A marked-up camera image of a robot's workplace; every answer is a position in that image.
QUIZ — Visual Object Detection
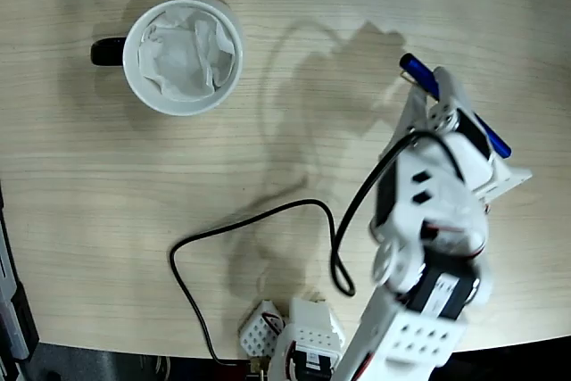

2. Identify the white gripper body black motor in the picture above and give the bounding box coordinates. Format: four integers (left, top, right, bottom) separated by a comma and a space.
444, 112, 496, 194

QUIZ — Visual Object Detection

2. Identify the blue pen with metal clip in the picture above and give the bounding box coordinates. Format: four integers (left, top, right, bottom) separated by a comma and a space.
399, 53, 513, 160

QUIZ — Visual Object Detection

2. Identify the crumpled white paper tissue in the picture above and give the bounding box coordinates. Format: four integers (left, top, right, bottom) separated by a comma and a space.
137, 8, 236, 103

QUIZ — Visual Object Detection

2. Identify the brass fitting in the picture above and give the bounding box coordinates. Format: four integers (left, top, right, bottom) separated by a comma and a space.
247, 356, 271, 376

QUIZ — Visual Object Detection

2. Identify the grey black metal rack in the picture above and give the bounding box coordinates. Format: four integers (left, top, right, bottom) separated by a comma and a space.
0, 184, 40, 364

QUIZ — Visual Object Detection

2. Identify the gripper camera with white mount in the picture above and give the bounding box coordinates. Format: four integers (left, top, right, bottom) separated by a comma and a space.
475, 162, 534, 204

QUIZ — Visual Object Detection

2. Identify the red white servo wire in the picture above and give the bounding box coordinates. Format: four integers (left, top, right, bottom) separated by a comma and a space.
421, 219, 487, 258

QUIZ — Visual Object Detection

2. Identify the black camera cable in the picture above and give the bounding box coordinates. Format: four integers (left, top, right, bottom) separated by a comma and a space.
169, 129, 468, 367

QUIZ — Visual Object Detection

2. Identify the white mug with black handle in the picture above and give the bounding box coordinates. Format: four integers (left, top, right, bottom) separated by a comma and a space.
90, 0, 245, 118

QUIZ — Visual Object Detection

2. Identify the red black servo wire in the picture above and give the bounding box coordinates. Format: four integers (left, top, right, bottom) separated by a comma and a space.
261, 312, 287, 334

